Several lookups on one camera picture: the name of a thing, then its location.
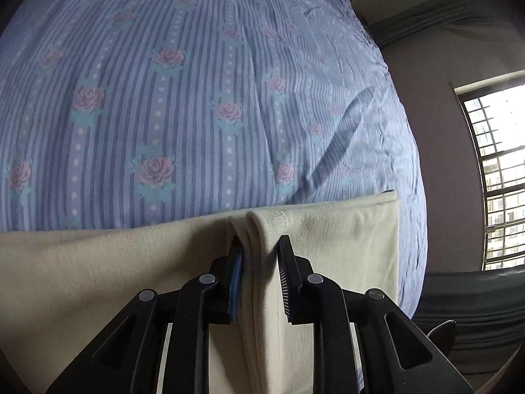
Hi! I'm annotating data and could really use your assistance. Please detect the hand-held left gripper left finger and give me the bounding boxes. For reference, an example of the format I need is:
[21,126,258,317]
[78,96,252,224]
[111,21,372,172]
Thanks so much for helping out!
[45,238,245,394]

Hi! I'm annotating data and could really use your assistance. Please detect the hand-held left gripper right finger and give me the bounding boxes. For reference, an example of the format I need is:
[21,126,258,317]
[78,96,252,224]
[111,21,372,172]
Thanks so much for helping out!
[278,235,475,394]

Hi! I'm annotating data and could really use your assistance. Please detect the cream pants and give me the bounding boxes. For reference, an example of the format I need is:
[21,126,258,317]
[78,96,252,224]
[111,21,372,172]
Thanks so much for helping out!
[0,190,400,394]

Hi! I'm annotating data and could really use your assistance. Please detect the dark curved object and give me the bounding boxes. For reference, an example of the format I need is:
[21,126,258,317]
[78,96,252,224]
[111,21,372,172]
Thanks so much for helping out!
[427,319,457,356]

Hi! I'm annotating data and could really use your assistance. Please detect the blue striped floral bedcover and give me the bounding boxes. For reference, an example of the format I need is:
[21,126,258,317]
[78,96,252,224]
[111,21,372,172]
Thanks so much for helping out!
[0,0,429,321]

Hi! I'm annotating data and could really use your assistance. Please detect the window with metal grille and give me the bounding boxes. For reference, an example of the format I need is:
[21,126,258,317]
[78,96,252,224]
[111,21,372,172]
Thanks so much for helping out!
[450,73,525,272]

